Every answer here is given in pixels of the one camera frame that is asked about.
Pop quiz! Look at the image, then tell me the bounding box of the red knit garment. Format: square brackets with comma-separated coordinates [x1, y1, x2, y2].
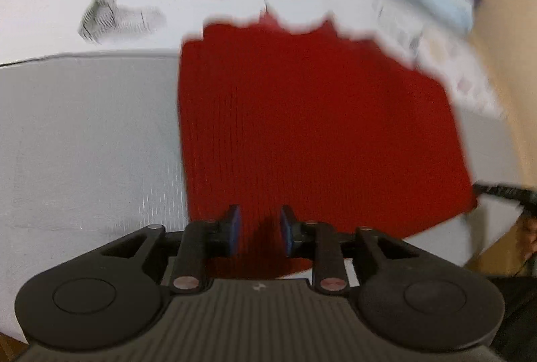
[176, 7, 480, 281]

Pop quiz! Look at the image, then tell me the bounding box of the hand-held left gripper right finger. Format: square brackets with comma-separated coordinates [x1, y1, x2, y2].
[280, 205, 420, 296]

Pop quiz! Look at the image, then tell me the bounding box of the printed grey bed sheet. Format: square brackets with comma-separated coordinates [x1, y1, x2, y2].
[0, 0, 519, 346]

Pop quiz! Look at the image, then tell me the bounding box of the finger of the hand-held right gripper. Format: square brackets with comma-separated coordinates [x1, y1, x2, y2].
[472, 183, 537, 217]

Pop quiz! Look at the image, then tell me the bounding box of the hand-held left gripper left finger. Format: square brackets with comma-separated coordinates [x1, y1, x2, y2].
[101, 204, 242, 296]

